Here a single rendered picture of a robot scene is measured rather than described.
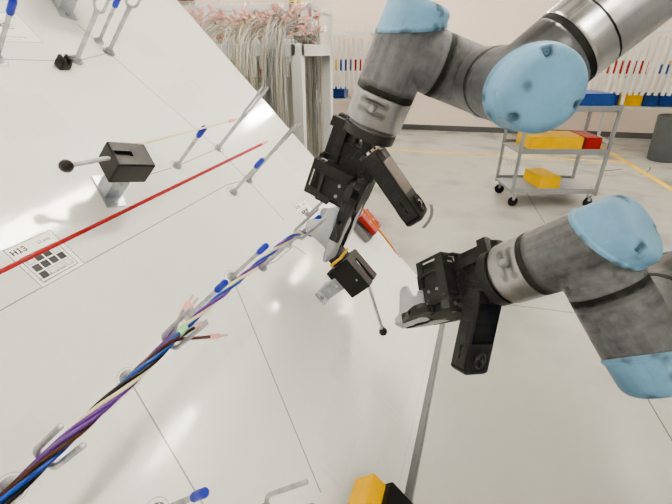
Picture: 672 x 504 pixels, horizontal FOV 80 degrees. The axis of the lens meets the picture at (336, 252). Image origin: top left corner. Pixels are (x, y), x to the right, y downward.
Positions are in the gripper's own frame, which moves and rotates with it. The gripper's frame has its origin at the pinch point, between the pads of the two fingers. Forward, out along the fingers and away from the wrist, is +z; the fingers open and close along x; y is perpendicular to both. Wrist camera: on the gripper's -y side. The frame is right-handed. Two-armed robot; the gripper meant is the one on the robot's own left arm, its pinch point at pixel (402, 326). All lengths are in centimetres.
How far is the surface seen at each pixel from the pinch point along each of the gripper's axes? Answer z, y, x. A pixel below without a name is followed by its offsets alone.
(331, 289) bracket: 4.9, 6.6, 9.9
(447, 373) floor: 100, 3, -110
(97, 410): -15.3, -11.1, 41.4
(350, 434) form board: 1.8, -15.1, 10.2
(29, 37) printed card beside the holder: 3, 37, 55
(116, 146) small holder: -6.3, 16.5, 43.1
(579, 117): 217, 468, -676
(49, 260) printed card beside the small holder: -3.0, 3.6, 47.2
